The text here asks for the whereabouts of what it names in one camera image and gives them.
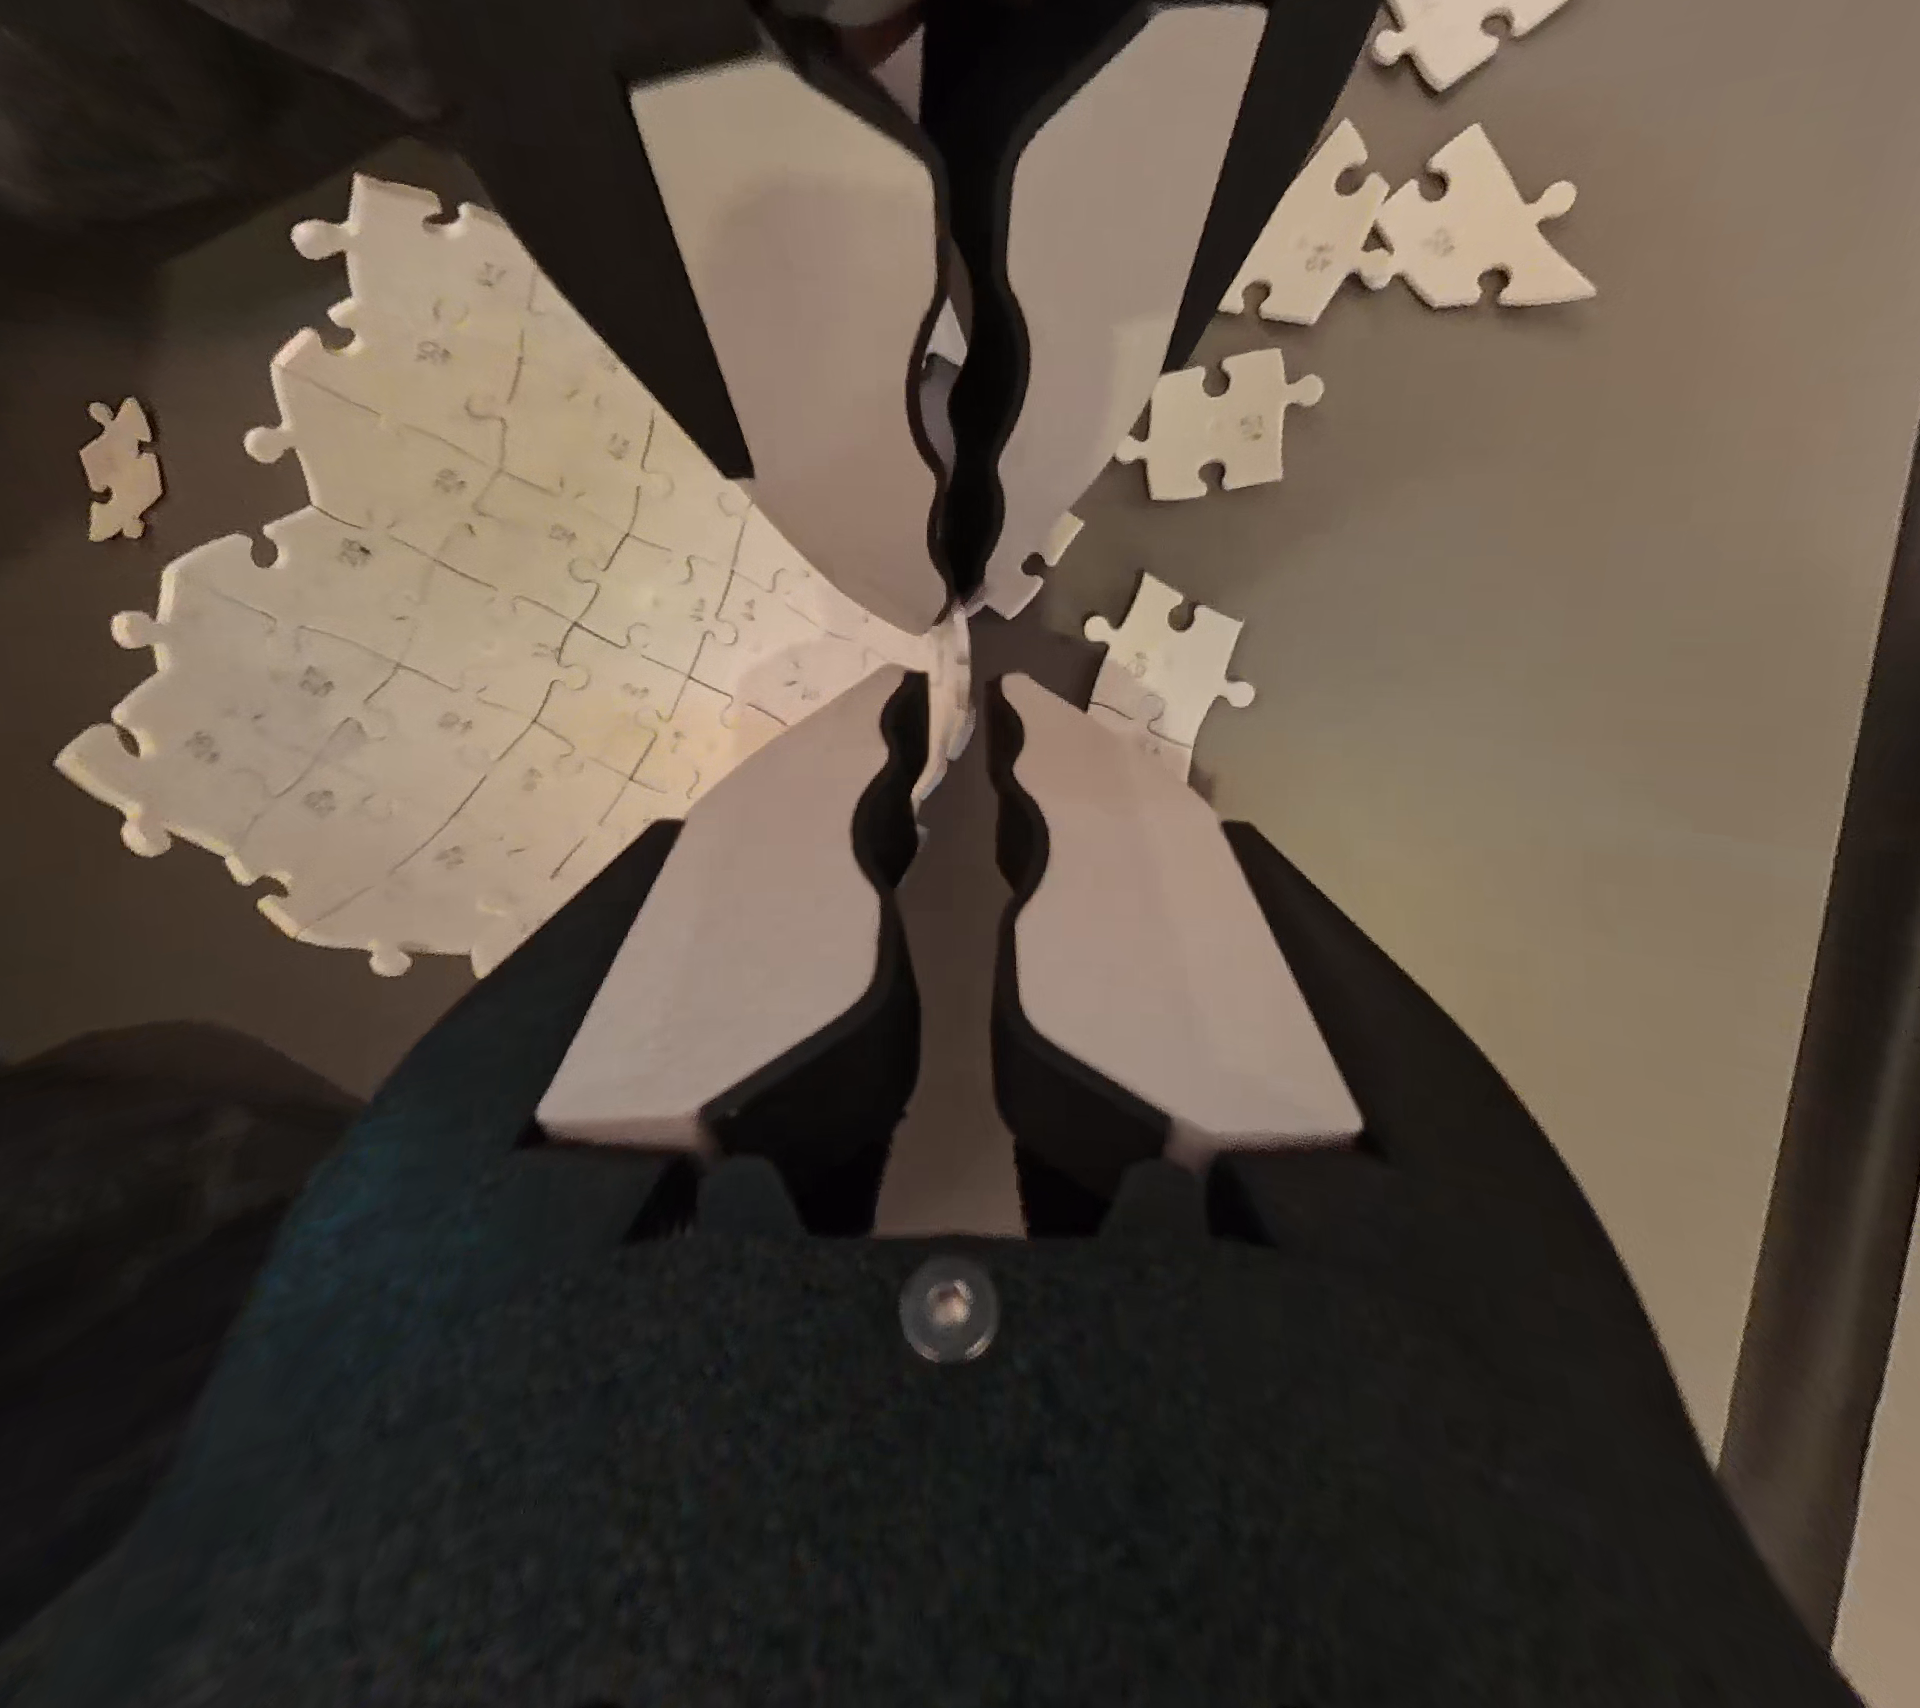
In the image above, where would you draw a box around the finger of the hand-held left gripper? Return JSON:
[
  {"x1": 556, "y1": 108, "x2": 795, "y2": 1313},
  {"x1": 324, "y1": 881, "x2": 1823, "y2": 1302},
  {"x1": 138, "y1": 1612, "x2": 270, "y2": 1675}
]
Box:
[
  {"x1": 625, "y1": 13, "x2": 965, "y2": 631},
  {"x1": 936, "y1": 0, "x2": 1277, "y2": 616}
]

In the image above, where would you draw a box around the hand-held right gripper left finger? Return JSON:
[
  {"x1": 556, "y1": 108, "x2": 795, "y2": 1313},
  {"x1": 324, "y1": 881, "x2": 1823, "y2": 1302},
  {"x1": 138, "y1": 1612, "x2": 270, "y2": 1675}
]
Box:
[{"x1": 536, "y1": 671, "x2": 936, "y2": 1238}]

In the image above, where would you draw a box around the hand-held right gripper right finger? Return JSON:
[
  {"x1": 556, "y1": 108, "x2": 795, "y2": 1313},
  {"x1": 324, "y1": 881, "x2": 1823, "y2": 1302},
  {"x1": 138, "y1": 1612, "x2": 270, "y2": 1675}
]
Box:
[{"x1": 990, "y1": 672, "x2": 1368, "y2": 1238}]

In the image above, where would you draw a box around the partly built white puzzle ball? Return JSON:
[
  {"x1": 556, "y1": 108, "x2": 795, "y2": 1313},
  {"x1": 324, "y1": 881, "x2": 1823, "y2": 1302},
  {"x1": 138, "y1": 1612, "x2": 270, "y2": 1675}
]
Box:
[{"x1": 53, "y1": 170, "x2": 992, "y2": 983}]

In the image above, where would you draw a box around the single white puzzle piece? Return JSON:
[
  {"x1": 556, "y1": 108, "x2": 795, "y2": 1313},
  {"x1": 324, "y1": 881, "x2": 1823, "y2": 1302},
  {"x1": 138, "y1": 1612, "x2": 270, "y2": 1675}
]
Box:
[{"x1": 81, "y1": 394, "x2": 167, "y2": 544}]

